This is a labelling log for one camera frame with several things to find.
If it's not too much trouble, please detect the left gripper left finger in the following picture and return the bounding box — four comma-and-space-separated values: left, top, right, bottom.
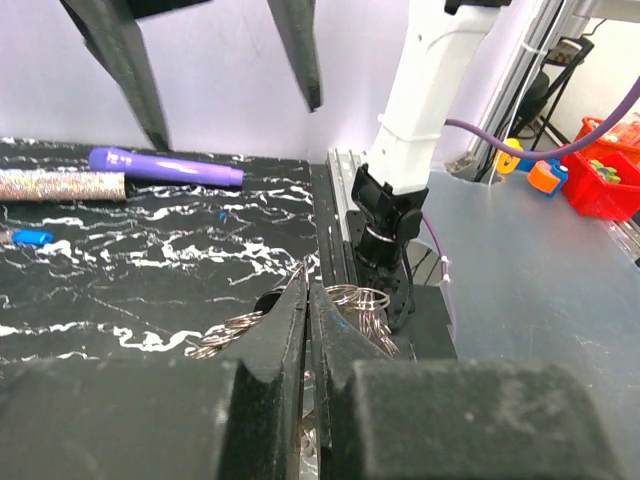
1, 278, 308, 479

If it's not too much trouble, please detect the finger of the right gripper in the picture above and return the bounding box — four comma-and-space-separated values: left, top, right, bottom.
267, 0, 322, 112
61, 0, 170, 150

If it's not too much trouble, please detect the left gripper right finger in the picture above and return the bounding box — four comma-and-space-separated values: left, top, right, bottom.
308, 284, 624, 479

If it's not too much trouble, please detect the large toothed keyring disc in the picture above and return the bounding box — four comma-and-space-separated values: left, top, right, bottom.
185, 278, 400, 359

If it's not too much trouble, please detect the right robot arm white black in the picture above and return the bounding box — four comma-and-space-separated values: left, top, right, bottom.
59, 1, 512, 270

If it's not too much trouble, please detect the glitter toy microphone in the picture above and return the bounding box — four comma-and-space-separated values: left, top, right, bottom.
1, 169, 127, 202

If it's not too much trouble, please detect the orange blue toy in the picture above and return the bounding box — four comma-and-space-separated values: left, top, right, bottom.
527, 159, 569, 197

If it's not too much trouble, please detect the red plastic bin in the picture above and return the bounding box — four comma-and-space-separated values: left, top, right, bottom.
561, 114, 639, 222

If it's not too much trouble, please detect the yellow toy ring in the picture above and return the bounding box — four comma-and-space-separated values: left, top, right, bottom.
493, 138, 524, 176

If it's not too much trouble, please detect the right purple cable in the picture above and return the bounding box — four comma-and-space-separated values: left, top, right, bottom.
422, 74, 640, 346

